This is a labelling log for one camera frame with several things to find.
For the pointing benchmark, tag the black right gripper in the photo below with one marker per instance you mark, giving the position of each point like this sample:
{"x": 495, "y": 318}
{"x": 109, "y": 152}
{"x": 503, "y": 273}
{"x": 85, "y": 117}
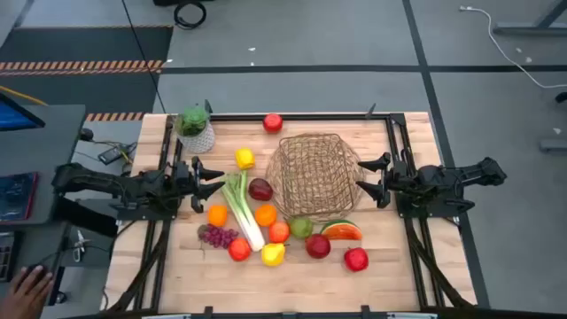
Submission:
{"x": 398, "y": 179}

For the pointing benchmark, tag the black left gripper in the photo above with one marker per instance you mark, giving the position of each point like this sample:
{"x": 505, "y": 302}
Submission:
{"x": 190, "y": 186}

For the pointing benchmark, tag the orange fruit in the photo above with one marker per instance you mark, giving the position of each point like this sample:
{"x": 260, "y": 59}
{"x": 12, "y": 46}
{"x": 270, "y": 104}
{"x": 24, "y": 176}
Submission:
{"x": 217, "y": 215}
{"x": 266, "y": 215}

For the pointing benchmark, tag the yellow bell pepper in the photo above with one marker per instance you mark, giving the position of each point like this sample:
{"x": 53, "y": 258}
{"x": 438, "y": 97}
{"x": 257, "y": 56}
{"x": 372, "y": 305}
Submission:
{"x": 244, "y": 158}

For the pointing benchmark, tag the dark maroon plum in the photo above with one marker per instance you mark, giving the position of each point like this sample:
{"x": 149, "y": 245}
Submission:
{"x": 260, "y": 189}

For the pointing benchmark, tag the red orange tomato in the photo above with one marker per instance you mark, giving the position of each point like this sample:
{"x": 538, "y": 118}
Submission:
{"x": 239, "y": 249}

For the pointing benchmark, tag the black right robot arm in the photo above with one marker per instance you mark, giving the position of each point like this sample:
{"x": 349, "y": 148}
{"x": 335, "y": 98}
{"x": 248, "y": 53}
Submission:
{"x": 478, "y": 173}

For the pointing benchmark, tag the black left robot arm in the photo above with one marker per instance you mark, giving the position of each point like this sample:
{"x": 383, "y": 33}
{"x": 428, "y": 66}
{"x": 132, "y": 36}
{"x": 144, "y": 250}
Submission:
{"x": 88, "y": 179}

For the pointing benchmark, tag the purple grape bunch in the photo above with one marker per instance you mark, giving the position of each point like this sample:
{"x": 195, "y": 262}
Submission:
{"x": 217, "y": 237}

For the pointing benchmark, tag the green plant in white pot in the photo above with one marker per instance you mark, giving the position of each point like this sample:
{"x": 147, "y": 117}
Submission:
{"x": 195, "y": 122}

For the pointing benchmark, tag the watermelon slice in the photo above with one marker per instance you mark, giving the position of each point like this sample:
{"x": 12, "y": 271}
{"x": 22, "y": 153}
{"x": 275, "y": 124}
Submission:
{"x": 341, "y": 231}

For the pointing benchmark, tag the orange red peach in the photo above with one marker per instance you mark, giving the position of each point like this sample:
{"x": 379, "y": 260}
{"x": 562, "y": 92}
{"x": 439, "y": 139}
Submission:
{"x": 279, "y": 232}

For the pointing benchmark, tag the green pear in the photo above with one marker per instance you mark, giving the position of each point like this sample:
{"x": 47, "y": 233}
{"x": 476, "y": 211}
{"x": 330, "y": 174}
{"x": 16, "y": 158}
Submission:
{"x": 301, "y": 227}

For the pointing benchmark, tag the dark red apple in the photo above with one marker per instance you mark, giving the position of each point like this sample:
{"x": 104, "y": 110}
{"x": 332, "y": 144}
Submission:
{"x": 317, "y": 246}

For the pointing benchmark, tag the yellow lemon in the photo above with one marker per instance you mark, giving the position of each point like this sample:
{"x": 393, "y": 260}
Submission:
{"x": 273, "y": 255}

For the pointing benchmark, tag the black power adapter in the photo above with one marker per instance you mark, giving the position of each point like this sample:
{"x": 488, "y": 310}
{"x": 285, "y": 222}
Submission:
{"x": 111, "y": 155}

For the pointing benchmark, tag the black box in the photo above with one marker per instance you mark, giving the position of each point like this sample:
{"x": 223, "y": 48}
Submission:
{"x": 88, "y": 221}

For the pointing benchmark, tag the black round knob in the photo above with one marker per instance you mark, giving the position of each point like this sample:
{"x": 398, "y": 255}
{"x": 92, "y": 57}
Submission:
{"x": 86, "y": 134}

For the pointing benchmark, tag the silver carabiner clip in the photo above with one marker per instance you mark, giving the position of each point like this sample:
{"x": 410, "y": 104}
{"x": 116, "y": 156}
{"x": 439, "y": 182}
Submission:
{"x": 80, "y": 243}

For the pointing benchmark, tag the black desk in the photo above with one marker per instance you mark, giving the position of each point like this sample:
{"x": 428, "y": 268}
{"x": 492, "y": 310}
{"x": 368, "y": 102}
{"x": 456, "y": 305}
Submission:
{"x": 44, "y": 142}

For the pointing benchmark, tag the grey desk foot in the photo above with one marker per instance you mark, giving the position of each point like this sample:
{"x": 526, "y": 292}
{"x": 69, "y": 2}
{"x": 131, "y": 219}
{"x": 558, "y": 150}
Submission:
{"x": 553, "y": 145}

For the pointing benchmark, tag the black hazard-striped floor mat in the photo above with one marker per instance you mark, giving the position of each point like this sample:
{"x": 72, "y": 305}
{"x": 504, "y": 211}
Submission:
{"x": 88, "y": 44}

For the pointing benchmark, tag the dark tablet with red edge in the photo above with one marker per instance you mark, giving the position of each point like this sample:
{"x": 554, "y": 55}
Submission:
{"x": 17, "y": 195}

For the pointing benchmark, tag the black caster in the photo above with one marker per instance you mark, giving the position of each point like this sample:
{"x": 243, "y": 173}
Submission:
{"x": 561, "y": 96}

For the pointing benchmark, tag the computer monitor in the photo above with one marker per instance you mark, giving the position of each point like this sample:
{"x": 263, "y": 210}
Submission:
{"x": 13, "y": 119}

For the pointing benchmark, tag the grey desk leg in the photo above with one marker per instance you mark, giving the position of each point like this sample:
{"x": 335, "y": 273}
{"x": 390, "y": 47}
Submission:
{"x": 527, "y": 30}

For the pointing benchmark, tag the person's hand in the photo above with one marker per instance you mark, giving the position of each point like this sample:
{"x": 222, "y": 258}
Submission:
{"x": 24, "y": 294}

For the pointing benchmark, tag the black keyboard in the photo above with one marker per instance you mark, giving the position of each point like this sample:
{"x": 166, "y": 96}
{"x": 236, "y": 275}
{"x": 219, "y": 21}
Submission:
{"x": 5, "y": 259}

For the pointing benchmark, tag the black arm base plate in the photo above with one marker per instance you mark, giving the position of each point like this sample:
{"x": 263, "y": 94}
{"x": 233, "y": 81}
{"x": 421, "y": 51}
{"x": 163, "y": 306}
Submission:
{"x": 146, "y": 215}
{"x": 425, "y": 212}

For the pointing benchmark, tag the black aluminium table frame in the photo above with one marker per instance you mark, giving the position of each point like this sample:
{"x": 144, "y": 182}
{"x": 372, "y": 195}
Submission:
{"x": 310, "y": 117}

